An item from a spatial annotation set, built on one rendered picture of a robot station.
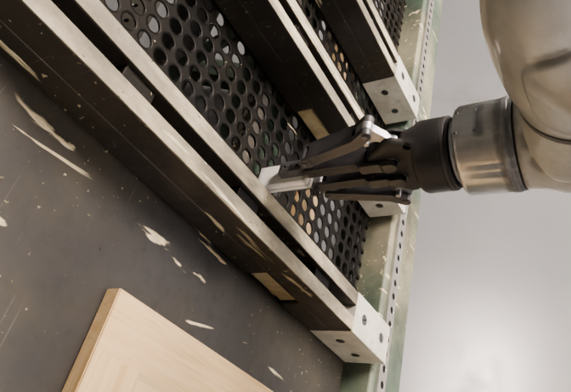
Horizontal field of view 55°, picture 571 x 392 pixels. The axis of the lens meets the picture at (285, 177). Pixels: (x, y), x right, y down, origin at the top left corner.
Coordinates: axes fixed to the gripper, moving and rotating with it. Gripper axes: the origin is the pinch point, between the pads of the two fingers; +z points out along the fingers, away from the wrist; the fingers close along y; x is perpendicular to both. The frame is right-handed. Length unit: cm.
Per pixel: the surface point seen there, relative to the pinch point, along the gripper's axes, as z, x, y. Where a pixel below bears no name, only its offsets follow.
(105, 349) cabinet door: 6.7, 24.7, 9.4
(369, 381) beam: 3.8, 10.8, -38.3
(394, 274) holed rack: 2.9, -8.9, -40.5
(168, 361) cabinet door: 6.7, 22.9, 1.5
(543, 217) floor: -5, -89, -148
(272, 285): 6.7, 7.8, -11.8
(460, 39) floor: 26, -182, -131
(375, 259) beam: 6.0, -10.7, -38.3
